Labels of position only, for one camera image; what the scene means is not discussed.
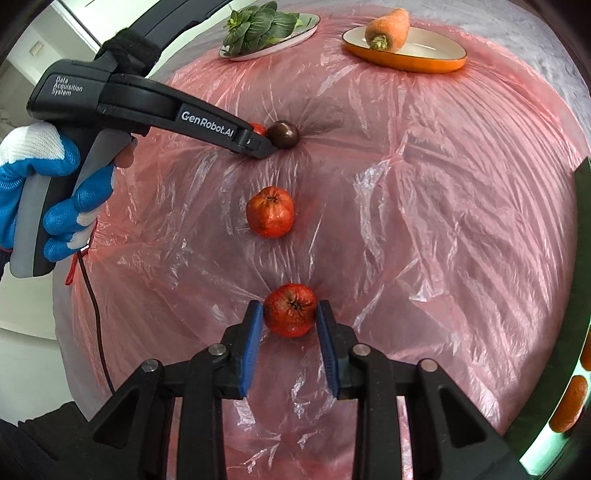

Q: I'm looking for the mandarin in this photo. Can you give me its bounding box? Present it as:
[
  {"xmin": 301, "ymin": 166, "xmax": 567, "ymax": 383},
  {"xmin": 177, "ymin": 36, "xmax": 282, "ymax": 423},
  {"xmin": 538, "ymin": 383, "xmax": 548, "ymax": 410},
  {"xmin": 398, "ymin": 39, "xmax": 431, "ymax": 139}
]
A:
[{"xmin": 549, "ymin": 375, "xmax": 588, "ymax": 434}]

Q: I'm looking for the red wrinkled fruit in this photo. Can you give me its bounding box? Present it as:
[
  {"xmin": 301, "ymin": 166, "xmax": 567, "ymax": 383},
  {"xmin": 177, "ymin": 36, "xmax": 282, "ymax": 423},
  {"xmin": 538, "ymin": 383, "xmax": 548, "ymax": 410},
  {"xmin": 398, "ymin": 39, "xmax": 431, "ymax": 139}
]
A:
[
  {"xmin": 263, "ymin": 283, "xmax": 318, "ymax": 339},
  {"xmin": 246, "ymin": 186, "xmax": 296, "ymax": 239}
]

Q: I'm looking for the blue white gloved hand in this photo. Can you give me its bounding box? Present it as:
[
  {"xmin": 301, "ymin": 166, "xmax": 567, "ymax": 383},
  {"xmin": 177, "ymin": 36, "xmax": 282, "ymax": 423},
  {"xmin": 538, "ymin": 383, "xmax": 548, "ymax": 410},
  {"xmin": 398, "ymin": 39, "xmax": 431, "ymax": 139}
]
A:
[{"xmin": 0, "ymin": 121, "xmax": 139, "ymax": 264}]

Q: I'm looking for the green rectangular tray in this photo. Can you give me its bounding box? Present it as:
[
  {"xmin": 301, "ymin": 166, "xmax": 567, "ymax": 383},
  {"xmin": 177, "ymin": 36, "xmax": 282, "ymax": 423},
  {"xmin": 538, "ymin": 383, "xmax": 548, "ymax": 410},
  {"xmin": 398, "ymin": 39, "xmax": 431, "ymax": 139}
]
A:
[{"xmin": 505, "ymin": 159, "xmax": 590, "ymax": 479}]

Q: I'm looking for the small red fruit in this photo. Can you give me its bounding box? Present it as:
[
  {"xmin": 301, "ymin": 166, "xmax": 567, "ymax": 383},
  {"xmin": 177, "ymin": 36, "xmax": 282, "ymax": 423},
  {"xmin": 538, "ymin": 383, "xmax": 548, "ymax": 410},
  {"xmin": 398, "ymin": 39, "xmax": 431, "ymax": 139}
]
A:
[{"xmin": 250, "ymin": 122, "xmax": 267, "ymax": 137}]

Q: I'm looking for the green leafy vegetable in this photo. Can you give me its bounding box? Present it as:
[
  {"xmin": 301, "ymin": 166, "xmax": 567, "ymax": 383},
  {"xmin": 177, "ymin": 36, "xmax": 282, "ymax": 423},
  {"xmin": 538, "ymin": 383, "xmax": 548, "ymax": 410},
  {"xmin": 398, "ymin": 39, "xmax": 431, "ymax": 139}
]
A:
[{"xmin": 221, "ymin": 1, "xmax": 300, "ymax": 55}]

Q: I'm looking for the dark brown round fruit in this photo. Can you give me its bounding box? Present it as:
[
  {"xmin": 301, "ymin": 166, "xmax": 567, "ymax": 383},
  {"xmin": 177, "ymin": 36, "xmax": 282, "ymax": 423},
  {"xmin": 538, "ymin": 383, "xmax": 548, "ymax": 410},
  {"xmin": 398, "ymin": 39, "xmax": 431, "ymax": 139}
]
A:
[{"xmin": 266, "ymin": 120, "xmax": 301, "ymax": 150}]

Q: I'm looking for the white plate with greens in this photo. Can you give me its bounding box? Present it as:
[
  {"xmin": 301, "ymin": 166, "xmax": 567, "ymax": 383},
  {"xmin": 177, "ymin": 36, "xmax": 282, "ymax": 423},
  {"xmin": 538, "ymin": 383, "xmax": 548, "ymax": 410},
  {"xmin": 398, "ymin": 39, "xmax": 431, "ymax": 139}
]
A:
[{"xmin": 218, "ymin": 13, "xmax": 321, "ymax": 62}]

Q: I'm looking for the pink plastic sheet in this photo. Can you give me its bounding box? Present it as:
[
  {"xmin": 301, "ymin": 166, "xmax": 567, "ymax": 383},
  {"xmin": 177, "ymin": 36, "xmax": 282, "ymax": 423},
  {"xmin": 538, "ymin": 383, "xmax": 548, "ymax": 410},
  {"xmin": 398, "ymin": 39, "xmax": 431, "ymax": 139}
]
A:
[{"xmin": 68, "ymin": 6, "xmax": 585, "ymax": 480}]

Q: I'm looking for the orange carrot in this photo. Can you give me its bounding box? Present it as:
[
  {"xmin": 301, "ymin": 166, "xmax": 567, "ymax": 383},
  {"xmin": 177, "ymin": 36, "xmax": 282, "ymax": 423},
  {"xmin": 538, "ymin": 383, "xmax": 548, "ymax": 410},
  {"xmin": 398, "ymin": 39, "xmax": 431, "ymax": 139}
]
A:
[{"xmin": 365, "ymin": 8, "xmax": 411, "ymax": 52}]

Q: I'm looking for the orange oval dish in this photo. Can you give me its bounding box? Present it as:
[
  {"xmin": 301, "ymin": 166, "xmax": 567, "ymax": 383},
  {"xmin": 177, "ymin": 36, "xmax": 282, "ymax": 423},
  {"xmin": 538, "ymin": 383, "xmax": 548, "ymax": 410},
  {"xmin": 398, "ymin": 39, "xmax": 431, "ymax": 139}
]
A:
[{"xmin": 342, "ymin": 27, "xmax": 468, "ymax": 74}]

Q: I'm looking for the lilac bed sheet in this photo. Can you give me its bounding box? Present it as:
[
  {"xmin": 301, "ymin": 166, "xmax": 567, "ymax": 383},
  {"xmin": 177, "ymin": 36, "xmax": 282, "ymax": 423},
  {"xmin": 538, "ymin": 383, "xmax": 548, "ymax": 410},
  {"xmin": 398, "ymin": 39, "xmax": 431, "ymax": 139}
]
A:
[{"xmin": 52, "ymin": 1, "xmax": 590, "ymax": 417}]

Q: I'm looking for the black cable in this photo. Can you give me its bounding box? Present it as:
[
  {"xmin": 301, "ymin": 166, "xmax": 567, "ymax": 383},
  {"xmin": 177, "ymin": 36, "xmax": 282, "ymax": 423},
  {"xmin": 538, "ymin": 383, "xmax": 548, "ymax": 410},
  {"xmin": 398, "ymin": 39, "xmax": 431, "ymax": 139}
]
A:
[{"xmin": 75, "ymin": 248, "xmax": 116, "ymax": 395}]

